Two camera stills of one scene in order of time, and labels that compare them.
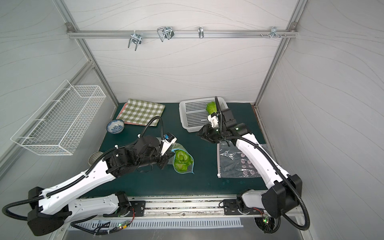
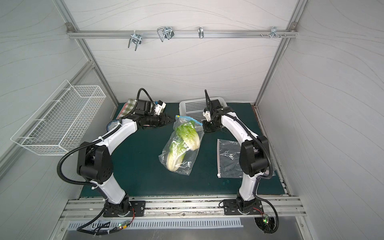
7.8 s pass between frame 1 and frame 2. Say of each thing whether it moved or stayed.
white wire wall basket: stayed
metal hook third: stayed
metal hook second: stayed
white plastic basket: stayed
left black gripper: moved
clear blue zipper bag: moved
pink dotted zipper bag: stayed
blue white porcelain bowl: stayed
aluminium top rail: stayed
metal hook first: stayed
